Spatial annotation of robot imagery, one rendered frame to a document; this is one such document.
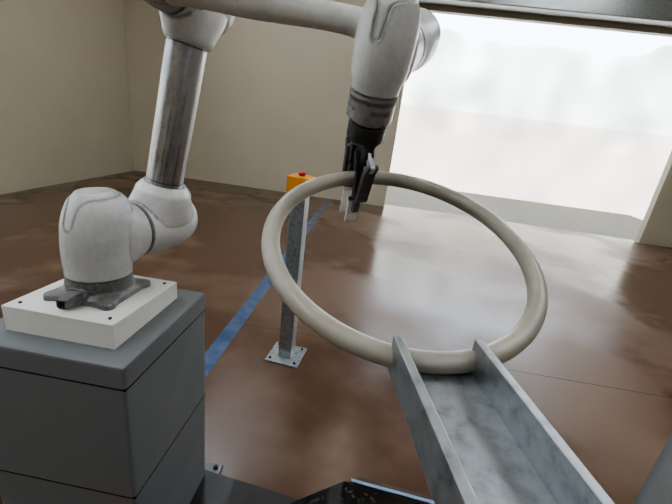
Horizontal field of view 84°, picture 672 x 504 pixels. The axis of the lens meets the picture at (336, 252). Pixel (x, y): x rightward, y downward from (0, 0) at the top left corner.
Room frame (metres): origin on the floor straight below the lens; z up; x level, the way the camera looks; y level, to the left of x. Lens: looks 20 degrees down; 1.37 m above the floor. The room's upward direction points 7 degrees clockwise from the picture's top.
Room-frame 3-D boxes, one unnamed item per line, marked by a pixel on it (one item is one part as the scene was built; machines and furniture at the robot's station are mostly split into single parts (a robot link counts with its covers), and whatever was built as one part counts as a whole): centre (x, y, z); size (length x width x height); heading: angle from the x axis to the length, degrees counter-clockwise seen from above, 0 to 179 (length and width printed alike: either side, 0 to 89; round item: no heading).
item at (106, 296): (0.86, 0.61, 0.89); 0.22 x 0.18 x 0.06; 176
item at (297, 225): (1.89, 0.22, 0.54); 0.20 x 0.20 x 1.09; 80
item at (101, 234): (0.89, 0.61, 1.03); 0.18 x 0.16 x 0.22; 161
